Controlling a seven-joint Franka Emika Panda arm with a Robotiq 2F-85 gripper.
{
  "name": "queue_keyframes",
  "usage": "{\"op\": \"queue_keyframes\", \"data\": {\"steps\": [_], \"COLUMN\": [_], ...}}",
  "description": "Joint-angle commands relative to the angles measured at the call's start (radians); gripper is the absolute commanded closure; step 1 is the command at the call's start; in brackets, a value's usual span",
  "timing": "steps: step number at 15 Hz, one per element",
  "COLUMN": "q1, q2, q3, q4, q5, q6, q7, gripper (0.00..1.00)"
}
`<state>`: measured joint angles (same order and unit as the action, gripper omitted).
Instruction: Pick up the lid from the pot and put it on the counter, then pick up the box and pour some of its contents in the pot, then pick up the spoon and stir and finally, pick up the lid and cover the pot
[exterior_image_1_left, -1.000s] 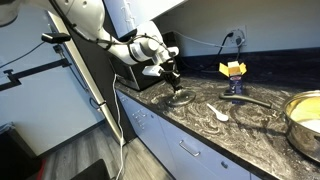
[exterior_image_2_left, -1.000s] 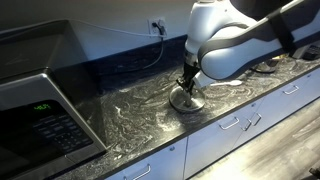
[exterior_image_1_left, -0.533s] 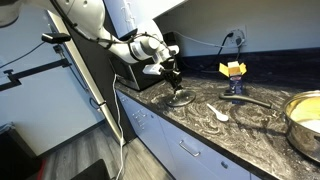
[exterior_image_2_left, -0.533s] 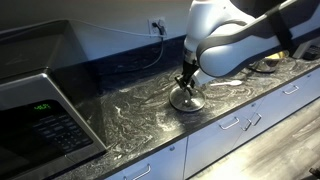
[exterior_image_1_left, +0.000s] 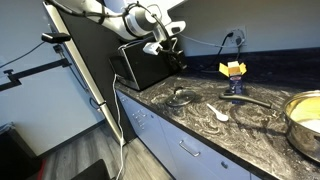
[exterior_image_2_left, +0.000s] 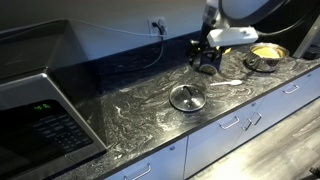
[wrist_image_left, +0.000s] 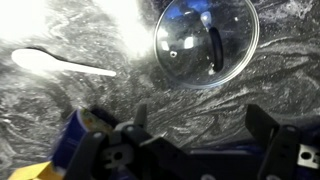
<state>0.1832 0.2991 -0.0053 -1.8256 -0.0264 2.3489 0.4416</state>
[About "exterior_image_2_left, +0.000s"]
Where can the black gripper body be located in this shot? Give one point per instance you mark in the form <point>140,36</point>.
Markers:
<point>203,36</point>

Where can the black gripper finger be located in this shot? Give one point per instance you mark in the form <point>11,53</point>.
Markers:
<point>194,53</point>
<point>219,56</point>

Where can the round glass pot lid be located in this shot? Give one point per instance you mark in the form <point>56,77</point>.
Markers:
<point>187,97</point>

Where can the white plastic spoon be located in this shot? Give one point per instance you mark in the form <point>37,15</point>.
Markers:
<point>230,82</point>

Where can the stainless steel pot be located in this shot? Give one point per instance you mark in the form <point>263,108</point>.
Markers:
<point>265,64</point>

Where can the round silver cabinet lock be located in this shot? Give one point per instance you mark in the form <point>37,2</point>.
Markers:
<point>172,147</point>
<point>253,104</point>
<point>309,75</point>

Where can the blue cabinet front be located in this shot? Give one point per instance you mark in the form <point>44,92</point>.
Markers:
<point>283,103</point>
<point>206,146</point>
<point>160,163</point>

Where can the black vented device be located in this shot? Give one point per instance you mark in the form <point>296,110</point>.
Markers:
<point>313,53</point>

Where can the black chair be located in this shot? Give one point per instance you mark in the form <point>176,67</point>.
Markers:
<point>315,171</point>

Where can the black steel microwave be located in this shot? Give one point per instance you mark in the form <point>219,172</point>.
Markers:
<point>50,133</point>

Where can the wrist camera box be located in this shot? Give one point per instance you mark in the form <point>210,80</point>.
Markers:
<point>233,36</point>

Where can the white wall outlet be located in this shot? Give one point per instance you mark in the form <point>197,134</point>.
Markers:
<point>153,28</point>

